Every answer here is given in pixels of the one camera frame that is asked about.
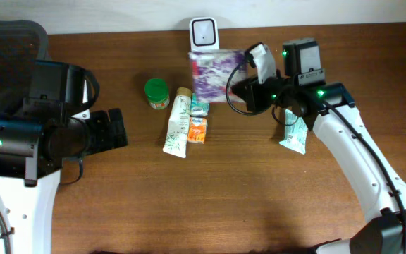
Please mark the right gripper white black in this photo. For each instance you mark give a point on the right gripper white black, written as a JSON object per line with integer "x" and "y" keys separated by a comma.
{"x": 249, "y": 94}

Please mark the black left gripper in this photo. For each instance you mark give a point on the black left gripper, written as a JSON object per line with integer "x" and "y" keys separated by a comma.
{"x": 106, "y": 135}

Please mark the purple tissue pack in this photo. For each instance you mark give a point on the purple tissue pack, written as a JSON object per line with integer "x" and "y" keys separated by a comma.
{"x": 211, "y": 71}

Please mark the teal tissue packet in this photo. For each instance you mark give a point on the teal tissue packet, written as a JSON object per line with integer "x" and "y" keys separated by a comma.
{"x": 198, "y": 108}

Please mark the green lidded jar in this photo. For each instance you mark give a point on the green lidded jar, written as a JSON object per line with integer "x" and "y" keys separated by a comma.
{"x": 157, "y": 93}

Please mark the white tube with tan cap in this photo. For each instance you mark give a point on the white tube with tan cap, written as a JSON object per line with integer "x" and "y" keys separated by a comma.
{"x": 178, "y": 124}

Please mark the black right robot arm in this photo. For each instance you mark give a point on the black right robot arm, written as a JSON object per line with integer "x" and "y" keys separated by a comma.
{"x": 330, "y": 112}

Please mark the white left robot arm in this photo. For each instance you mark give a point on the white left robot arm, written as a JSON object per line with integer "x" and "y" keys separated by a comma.
{"x": 29, "y": 181}

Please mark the white barcode scanner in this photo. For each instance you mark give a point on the white barcode scanner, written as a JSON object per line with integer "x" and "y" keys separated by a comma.
{"x": 203, "y": 34}

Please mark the dark grey plastic basket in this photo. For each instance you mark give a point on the dark grey plastic basket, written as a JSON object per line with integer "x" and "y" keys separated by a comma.
{"x": 22, "y": 43}

